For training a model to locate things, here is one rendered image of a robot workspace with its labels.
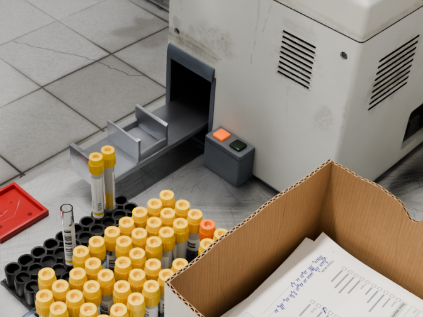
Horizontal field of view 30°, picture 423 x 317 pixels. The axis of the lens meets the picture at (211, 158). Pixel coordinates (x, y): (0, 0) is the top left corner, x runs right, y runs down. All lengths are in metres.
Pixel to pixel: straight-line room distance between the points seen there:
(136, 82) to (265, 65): 1.79
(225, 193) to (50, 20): 2.11
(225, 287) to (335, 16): 0.29
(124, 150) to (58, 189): 0.09
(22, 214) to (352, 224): 0.38
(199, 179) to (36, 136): 1.51
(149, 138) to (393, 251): 0.34
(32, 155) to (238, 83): 1.51
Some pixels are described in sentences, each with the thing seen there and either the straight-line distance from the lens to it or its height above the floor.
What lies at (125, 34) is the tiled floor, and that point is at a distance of 2.92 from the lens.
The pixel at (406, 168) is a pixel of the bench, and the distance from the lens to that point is 1.07.
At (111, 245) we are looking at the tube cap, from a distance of 0.77.
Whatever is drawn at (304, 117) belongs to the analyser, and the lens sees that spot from 0.89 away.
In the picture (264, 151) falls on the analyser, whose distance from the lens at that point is 0.97.
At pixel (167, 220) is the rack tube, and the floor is 0.99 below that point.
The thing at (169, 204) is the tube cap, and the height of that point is 0.98.
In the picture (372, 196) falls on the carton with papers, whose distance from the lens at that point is 0.81.
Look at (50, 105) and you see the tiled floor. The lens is 2.59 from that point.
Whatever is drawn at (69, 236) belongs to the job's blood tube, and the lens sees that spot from 0.83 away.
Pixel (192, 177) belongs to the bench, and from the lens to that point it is 1.00.
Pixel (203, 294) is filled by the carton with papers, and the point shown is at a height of 0.97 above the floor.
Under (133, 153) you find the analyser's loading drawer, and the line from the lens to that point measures 0.96.
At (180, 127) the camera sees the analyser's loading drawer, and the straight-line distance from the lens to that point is 1.01.
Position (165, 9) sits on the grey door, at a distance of 3.08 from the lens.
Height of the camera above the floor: 1.54
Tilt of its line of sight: 41 degrees down
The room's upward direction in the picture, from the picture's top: 4 degrees clockwise
